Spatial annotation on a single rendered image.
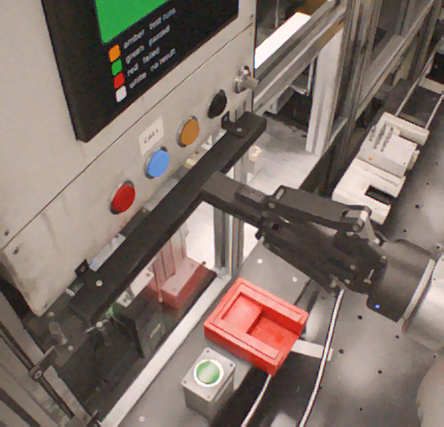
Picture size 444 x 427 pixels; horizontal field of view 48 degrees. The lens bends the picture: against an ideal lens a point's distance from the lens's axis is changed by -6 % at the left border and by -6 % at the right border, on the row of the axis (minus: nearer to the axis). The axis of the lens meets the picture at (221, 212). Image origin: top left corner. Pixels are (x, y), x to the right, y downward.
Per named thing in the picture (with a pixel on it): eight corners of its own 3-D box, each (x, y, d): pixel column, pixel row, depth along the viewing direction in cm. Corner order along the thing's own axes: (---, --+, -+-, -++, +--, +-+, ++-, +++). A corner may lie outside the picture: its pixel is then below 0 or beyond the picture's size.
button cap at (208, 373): (211, 390, 82) (211, 387, 80) (191, 378, 83) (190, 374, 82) (225, 372, 84) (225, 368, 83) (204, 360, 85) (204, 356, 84)
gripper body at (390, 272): (416, 283, 53) (340, 245, 56) (443, 236, 46) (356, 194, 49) (390, 339, 49) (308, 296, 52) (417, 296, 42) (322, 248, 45)
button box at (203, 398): (211, 421, 89) (210, 401, 80) (175, 398, 92) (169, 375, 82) (235, 387, 93) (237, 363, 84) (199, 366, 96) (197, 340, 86)
